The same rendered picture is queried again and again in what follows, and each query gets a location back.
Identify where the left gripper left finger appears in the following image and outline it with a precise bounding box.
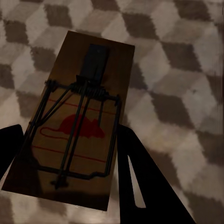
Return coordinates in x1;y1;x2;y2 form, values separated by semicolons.
0;124;24;180

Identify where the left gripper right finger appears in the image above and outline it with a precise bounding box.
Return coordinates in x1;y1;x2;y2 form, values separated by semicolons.
117;124;196;224

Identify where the mousetrap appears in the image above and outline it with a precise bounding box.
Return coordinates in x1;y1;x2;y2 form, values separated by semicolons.
1;31;135;211

